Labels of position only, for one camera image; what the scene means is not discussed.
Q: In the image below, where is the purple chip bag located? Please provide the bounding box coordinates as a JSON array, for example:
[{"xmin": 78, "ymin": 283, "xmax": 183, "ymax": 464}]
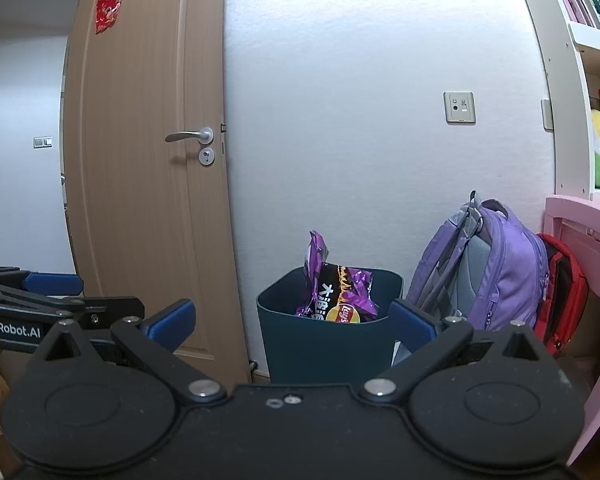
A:
[{"xmin": 295, "ymin": 231, "xmax": 379, "ymax": 323}]

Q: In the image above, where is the wooden door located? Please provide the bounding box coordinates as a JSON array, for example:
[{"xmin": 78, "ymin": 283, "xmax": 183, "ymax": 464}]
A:
[{"xmin": 62, "ymin": 0, "xmax": 253, "ymax": 386}]

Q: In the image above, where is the silver door handle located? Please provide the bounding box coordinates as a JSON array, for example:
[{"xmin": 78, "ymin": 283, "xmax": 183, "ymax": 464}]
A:
[{"xmin": 165, "ymin": 127, "xmax": 215, "ymax": 144}]

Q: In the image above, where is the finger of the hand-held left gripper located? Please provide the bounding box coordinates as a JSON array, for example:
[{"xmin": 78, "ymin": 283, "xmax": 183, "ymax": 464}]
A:
[{"xmin": 0, "ymin": 272, "xmax": 84, "ymax": 299}]

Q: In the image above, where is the teal plastic bin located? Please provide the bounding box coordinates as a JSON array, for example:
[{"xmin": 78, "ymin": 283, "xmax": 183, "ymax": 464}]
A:
[{"xmin": 256, "ymin": 266, "xmax": 405, "ymax": 385}]

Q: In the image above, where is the purple backpack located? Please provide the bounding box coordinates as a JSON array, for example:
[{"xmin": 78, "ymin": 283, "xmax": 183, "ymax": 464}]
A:
[{"xmin": 405, "ymin": 191, "xmax": 551, "ymax": 366}]

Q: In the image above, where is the beige wall socket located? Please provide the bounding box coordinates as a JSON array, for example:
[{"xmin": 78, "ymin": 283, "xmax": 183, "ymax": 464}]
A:
[{"xmin": 444, "ymin": 91, "xmax": 476, "ymax": 125}]

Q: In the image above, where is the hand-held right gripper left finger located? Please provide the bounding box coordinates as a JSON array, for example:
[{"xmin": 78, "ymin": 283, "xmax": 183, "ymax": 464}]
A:
[{"xmin": 30, "ymin": 299, "xmax": 227, "ymax": 406}]

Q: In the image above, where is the red backpack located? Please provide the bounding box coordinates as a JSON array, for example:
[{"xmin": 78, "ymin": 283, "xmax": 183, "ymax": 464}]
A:
[{"xmin": 532, "ymin": 233, "xmax": 590, "ymax": 356}]

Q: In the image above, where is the white bookshelf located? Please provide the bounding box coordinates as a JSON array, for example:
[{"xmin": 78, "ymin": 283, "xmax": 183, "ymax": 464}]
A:
[{"xmin": 511, "ymin": 0, "xmax": 600, "ymax": 201}]

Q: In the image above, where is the pink desk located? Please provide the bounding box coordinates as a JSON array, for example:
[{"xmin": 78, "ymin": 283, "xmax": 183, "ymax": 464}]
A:
[{"xmin": 544, "ymin": 196, "xmax": 600, "ymax": 467}]

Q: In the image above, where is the red door decoration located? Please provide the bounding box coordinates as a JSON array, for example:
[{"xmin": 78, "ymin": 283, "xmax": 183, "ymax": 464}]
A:
[{"xmin": 95, "ymin": 0, "xmax": 122, "ymax": 35}]

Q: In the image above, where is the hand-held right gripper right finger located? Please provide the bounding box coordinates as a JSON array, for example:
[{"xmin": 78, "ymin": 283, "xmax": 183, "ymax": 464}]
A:
[{"xmin": 359, "ymin": 300, "xmax": 556, "ymax": 406}]

